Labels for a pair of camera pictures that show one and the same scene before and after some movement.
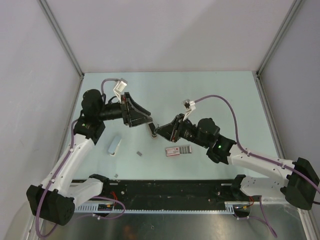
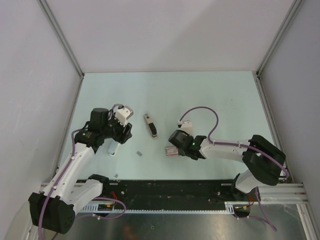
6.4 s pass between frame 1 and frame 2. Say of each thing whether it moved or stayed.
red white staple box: stayed
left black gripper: moved
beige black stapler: stayed
